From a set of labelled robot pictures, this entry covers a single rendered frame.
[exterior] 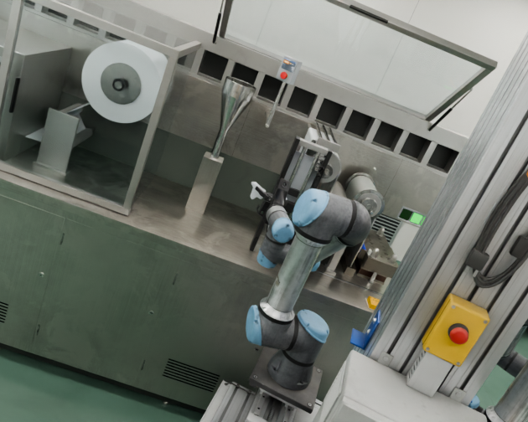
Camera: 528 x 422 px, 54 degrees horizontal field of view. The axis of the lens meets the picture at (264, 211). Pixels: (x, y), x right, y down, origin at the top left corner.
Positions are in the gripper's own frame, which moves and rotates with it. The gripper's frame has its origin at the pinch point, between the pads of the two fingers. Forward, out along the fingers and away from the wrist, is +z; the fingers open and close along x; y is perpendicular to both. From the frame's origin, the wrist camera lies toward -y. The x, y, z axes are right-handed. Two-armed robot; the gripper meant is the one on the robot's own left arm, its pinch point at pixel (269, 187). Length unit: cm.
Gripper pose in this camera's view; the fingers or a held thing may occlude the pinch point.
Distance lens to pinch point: 203.7
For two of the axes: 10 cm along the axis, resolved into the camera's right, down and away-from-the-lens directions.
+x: 8.6, 3.8, 3.5
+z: -1.7, -4.3, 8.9
